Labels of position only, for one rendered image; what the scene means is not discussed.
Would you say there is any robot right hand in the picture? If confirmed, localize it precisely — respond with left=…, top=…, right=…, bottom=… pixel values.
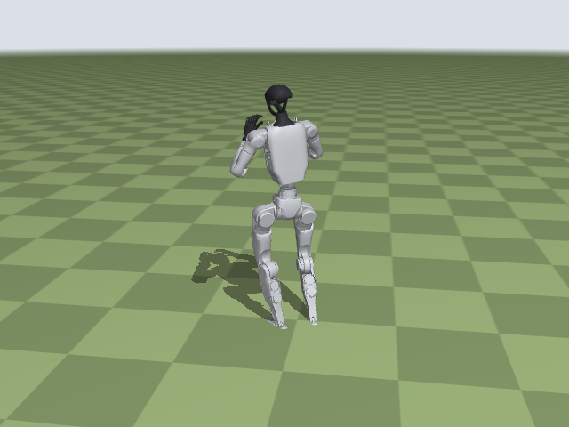
left=270, top=101, right=282, bottom=112

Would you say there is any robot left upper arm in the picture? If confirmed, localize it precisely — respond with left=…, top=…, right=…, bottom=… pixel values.
left=231, top=129, right=268, bottom=178

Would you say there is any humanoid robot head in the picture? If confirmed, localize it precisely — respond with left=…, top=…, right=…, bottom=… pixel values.
left=265, top=85, right=296, bottom=127

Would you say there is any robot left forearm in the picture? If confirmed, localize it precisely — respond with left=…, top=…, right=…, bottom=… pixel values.
left=230, top=141, right=245, bottom=172

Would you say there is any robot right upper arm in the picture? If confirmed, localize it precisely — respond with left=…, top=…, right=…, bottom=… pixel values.
left=301, top=120, right=324, bottom=160

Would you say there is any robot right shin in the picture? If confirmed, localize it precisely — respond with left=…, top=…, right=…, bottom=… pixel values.
left=300, top=256, right=317, bottom=322

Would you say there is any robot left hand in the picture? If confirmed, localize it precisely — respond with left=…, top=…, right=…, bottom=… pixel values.
left=243, top=114, right=263, bottom=141

